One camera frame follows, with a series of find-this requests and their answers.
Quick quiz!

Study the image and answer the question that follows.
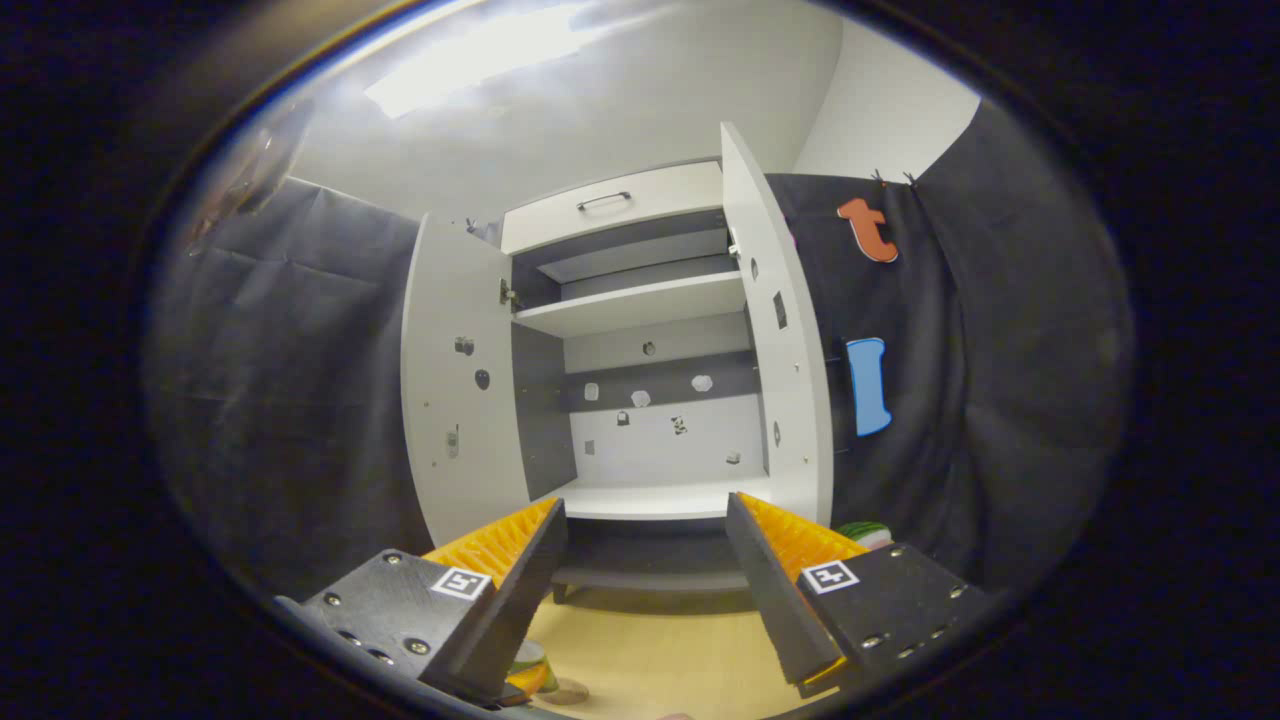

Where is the black backdrop cloth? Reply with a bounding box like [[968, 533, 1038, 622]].
[[145, 100, 1136, 601]]

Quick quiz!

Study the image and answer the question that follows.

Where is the white cabinet drawer front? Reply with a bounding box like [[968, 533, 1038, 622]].
[[500, 162, 726, 255]]

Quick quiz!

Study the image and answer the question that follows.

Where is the white cabinet shelf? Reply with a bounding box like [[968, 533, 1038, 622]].
[[513, 270, 749, 338]]

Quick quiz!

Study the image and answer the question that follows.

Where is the ceiling light panel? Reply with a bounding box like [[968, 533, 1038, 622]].
[[364, 5, 601, 120]]

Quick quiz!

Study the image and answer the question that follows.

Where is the white grey cabinet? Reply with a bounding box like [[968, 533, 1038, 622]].
[[498, 160, 773, 606]]

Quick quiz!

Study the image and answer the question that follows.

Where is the white cabinet door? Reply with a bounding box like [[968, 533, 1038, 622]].
[[400, 212, 532, 549], [720, 122, 837, 529]]

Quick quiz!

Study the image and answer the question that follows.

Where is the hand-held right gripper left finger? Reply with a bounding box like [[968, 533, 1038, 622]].
[[272, 497, 569, 704]]

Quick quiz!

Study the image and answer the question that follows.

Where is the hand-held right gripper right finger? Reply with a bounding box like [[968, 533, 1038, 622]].
[[725, 491, 991, 699]]

